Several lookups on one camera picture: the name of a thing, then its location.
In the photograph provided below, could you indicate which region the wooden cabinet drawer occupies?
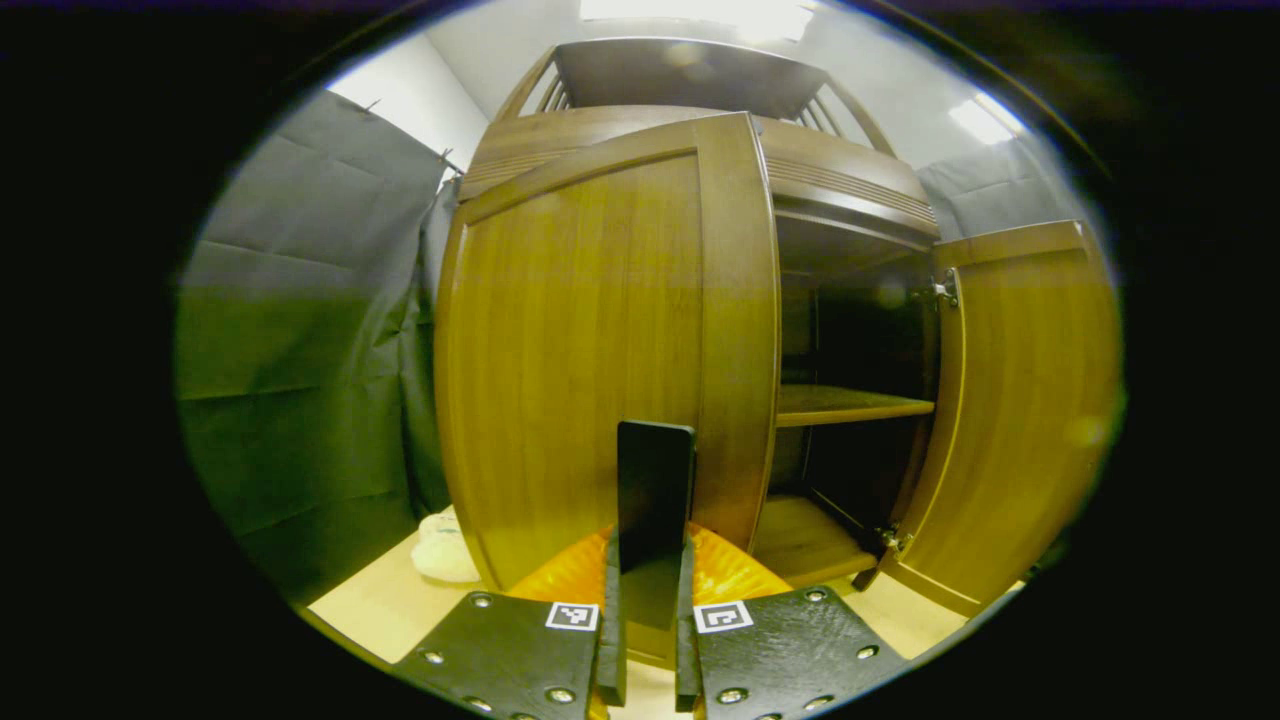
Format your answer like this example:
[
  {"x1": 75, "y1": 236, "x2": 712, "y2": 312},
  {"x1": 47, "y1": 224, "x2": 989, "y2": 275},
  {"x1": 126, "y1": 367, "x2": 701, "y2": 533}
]
[{"x1": 460, "y1": 105, "x2": 941, "y2": 241}]

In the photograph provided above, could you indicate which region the large ceiling light panel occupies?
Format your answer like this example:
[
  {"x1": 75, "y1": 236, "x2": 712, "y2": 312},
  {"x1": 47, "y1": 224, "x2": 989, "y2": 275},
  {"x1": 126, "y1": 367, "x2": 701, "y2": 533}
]
[{"x1": 580, "y1": 0, "x2": 816, "y2": 41}]

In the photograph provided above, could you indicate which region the wooden inner cabinet shelf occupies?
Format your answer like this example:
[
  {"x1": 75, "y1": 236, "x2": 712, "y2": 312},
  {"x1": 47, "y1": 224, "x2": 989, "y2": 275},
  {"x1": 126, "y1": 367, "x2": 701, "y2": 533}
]
[{"x1": 775, "y1": 385, "x2": 936, "y2": 428}]

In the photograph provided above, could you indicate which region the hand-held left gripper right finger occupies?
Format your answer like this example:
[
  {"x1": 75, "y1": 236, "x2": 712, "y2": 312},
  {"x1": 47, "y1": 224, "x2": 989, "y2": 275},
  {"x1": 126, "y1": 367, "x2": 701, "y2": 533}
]
[{"x1": 675, "y1": 525, "x2": 906, "y2": 720}]

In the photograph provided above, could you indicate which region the cream plush toy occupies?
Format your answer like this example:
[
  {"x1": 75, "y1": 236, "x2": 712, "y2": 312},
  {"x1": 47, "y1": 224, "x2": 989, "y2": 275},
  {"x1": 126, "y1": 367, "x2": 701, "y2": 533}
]
[{"x1": 411, "y1": 505, "x2": 481, "y2": 584}]

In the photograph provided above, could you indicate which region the wooden shoe cabinet door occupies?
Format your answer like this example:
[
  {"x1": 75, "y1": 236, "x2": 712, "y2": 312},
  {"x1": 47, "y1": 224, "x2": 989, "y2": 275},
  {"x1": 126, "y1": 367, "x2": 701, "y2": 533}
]
[
  {"x1": 880, "y1": 220, "x2": 1121, "y2": 618},
  {"x1": 435, "y1": 112, "x2": 781, "y2": 671}
]

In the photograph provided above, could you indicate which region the black door handle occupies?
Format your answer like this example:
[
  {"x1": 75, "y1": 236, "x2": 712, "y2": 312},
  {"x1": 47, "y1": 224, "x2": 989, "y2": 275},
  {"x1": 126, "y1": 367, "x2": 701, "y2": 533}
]
[{"x1": 615, "y1": 420, "x2": 697, "y2": 631}]

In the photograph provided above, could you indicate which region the black backdrop cloth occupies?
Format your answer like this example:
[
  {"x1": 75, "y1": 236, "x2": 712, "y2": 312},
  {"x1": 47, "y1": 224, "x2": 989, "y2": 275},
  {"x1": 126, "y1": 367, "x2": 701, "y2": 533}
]
[{"x1": 175, "y1": 88, "x2": 1101, "y2": 606}]

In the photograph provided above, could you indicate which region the small ceiling light panel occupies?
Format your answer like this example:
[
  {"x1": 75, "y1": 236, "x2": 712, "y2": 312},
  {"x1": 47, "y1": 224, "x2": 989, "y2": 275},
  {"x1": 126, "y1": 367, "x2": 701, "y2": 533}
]
[{"x1": 948, "y1": 92, "x2": 1026, "y2": 146}]

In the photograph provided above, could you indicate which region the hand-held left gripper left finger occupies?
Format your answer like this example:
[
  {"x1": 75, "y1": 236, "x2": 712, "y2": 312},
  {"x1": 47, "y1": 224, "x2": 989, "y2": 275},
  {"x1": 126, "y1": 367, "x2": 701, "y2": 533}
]
[{"x1": 390, "y1": 525, "x2": 626, "y2": 720}]

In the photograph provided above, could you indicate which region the wooden double-door shoe cabinet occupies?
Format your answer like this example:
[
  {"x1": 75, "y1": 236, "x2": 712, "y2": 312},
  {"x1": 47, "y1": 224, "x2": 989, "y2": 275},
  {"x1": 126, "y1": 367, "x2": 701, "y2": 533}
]
[{"x1": 458, "y1": 38, "x2": 946, "y2": 591}]

